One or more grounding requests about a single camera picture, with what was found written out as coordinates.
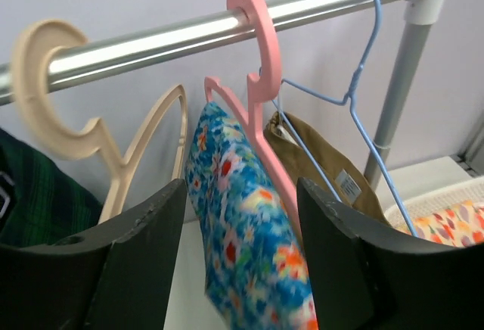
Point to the orange floral cloth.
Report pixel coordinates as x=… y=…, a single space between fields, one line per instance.
x=460 y=225

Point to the tan khaki skirt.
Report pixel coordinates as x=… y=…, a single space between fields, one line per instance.
x=305 y=153

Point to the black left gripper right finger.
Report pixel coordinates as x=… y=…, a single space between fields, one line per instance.
x=366 y=275

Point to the pink plastic hanger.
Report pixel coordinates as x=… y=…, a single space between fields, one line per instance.
x=261 y=87

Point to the white metal clothes rack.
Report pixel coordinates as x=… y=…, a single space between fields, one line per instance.
x=120 y=55

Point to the white perforated plastic basket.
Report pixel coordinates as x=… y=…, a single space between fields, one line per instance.
x=440 y=199

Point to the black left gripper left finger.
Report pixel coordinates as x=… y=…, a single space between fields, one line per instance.
x=116 y=275

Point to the dark green plaid skirt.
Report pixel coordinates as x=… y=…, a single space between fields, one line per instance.
x=40 y=204

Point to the blue floral skirt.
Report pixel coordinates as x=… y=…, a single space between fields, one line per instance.
x=256 y=274

